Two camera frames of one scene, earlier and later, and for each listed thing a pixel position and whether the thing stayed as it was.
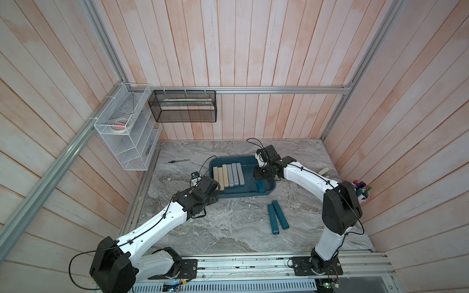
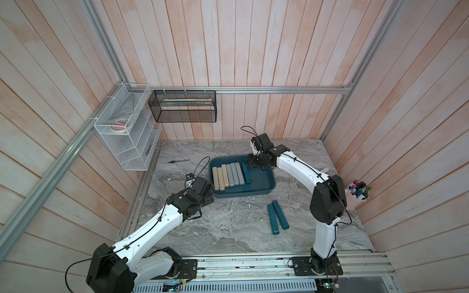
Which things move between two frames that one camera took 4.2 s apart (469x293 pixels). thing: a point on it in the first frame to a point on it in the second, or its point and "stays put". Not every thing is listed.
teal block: [273, 220] stays put
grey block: [230, 176] stays put
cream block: [215, 173] stays put
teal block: [260, 187] to [248, 180]
